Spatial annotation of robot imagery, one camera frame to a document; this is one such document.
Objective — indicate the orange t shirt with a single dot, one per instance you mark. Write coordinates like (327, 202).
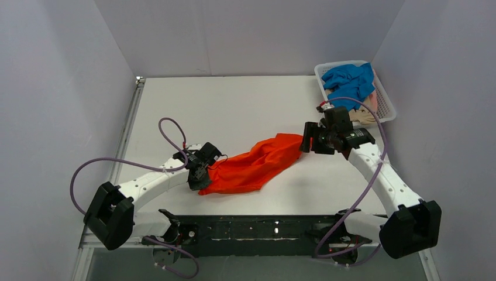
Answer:
(250, 171)

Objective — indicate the blue t shirt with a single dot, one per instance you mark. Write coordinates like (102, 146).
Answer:
(349, 81)

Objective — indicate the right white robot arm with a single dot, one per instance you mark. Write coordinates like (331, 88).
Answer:
(411, 224)

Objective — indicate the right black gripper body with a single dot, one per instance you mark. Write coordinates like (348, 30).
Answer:
(312, 137)

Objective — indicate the pink t shirt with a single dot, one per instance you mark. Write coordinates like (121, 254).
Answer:
(372, 101)

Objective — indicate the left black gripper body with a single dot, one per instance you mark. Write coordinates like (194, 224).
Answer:
(200, 177)

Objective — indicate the beige t shirt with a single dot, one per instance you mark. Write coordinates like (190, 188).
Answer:
(361, 115)

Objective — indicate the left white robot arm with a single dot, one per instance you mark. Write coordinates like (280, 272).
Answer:
(115, 216)

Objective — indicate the white plastic basket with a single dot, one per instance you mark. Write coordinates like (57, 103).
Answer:
(385, 109)

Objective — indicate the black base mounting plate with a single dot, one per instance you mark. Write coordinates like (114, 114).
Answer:
(250, 235)

